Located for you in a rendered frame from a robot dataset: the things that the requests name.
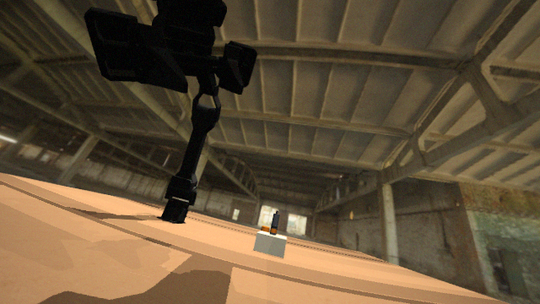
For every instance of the white square block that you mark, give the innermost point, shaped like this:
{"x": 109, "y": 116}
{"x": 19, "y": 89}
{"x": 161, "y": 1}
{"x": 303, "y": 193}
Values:
{"x": 269, "y": 244}

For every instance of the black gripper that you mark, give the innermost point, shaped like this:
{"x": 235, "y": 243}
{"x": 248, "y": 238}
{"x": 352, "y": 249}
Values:
{"x": 129, "y": 51}

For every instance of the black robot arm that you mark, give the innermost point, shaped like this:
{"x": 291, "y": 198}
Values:
{"x": 201, "y": 16}

